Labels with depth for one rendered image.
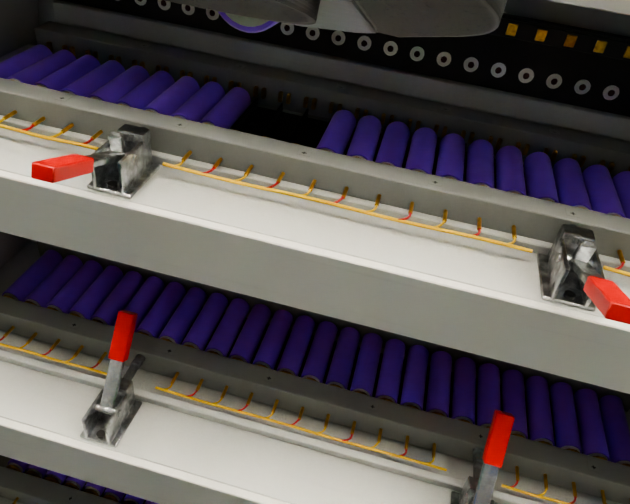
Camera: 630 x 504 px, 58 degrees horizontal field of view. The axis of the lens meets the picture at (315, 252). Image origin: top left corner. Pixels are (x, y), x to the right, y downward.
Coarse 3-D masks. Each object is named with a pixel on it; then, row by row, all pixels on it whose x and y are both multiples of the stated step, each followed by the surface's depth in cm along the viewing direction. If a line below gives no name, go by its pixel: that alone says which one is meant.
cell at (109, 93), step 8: (128, 72) 42; (136, 72) 43; (144, 72) 44; (112, 80) 41; (120, 80) 41; (128, 80) 42; (136, 80) 42; (144, 80) 43; (104, 88) 40; (112, 88) 40; (120, 88) 41; (128, 88) 41; (88, 96) 39; (96, 96) 39; (104, 96) 39; (112, 96) 40; (120, 96) 40
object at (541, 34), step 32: (64, 0) 47; (96, 0) 47; (128, 0) 46; (224, 32) 46; (320, 32) 44; (352, 32) 43; (512, 32) 40; (544, 32) 40; (576, 32) 40; (384, 64) 44; (416, 64) 44; (480, 64) 42; (512, 64) 42; (544, 64) 41; (576, 64) 41; (608, 64) 40; (544, 96) 43; (576, 96) 42
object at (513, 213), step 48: (0, 96) 37; (48, 96) 37; (192, 144) 36; (240, 144) 35; (288, 144) 36; (288, 192) 34; (336, 192) 35; (384, 192) 35; (432, 192) 34; (480, 192) 34; (480, 240) 33; (624, 240) 33
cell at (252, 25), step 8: (224, 16) 13; (232, 16) 13; (240, 16) 13; (232, 24) 13; (240, 24) 13; (248, 24) 13; (256, 24) 13; (264, 24) 13; (272, 24) 13; (248, 32) 13; (256, 32) 13
